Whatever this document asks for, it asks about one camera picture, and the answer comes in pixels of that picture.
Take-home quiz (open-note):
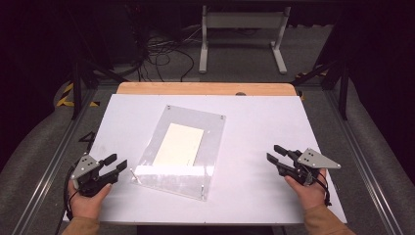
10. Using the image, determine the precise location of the bundle of black floor cables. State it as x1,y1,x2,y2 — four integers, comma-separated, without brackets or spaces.
136,27,197,82

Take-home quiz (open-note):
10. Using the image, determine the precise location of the photo print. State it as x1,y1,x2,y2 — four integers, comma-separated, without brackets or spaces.
152,122,206,167

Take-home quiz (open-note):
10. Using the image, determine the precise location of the yellow black floor tape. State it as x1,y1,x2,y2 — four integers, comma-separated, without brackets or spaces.
56,81,101,108
295,69,328,102

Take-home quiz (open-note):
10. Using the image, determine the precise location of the left hand-held gripper cable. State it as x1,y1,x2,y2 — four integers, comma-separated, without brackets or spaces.
54,165,79,235

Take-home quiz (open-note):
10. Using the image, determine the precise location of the person's right hand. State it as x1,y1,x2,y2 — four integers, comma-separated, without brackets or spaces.
284,167,329,212

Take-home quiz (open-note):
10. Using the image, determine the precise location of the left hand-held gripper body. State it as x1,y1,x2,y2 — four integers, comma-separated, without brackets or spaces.
69,153,119,198

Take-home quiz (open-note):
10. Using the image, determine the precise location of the white metal stand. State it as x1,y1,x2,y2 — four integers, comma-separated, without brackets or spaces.
199,5,292,75

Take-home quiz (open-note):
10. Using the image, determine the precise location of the wooden table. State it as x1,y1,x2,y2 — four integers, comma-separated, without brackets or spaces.
115,81,298,97

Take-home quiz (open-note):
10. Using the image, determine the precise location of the person's left hand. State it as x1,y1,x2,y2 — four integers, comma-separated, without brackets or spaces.
67,179,113,220

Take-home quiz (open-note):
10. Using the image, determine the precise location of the white table board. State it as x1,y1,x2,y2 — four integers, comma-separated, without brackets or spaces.
63,93,347,225

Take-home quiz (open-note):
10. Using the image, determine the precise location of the black metal stand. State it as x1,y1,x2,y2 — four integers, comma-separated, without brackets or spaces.
292,58,350,121
67,9,129,120

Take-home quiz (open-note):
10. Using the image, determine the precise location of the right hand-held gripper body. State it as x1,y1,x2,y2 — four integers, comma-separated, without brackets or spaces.
276,147,343,187

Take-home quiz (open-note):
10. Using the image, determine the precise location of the right hand-held gripper cable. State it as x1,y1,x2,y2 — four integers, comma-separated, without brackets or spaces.
311,169,333,208

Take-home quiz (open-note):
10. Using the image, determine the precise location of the clear acrylic photo frame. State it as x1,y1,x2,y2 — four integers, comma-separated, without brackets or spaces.
130,104,227,202

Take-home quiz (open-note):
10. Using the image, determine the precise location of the aluminium floor rail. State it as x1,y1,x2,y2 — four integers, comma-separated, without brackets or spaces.
326,89,405,235
11,87,99,235

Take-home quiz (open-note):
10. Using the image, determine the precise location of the hand-held gripper cable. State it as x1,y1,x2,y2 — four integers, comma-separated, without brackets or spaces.
54,165,79,235
311,169,333,208

